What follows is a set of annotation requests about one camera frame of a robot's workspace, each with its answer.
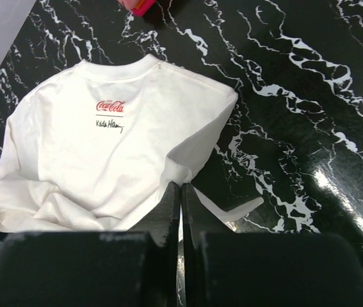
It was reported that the folded pink t-shirt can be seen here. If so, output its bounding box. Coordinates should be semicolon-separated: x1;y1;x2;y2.
118;0;140;10

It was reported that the folded magenta t-shirt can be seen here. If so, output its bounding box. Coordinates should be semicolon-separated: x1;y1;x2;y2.
131;0;157;17

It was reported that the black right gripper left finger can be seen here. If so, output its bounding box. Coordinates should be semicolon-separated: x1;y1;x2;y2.
0;183;181;306

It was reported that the white Coca-Cola t-shirt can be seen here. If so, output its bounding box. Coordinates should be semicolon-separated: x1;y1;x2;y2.
0;53;264;233

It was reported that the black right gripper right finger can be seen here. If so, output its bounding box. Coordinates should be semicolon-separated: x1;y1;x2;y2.
181;184;363;306

